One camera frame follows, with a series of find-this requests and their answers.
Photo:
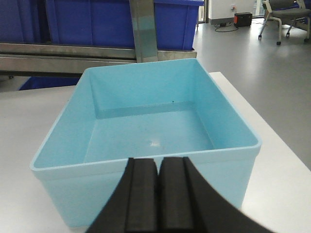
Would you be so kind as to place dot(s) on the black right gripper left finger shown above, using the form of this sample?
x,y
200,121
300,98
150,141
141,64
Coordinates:
x,y
132,208

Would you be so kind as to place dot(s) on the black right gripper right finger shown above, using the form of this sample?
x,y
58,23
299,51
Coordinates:
x,y
189,204

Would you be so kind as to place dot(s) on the light blue plastic box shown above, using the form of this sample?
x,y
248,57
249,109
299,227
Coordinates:
x,y
146,110

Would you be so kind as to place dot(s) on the blue crate on lower shelf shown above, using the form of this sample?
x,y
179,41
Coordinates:
x,y
48,82

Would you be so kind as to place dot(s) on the stainless steel shelf rack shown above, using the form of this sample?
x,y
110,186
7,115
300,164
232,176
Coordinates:
x,y
69,61

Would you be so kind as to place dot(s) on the large blue storage crate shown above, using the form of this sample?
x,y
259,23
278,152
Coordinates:
x,y
104,23

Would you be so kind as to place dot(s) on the black orange equipment box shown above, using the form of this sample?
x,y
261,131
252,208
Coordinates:
x,y
242,19

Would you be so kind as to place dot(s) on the grey office chair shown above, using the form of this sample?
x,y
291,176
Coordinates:
x,y
290,10

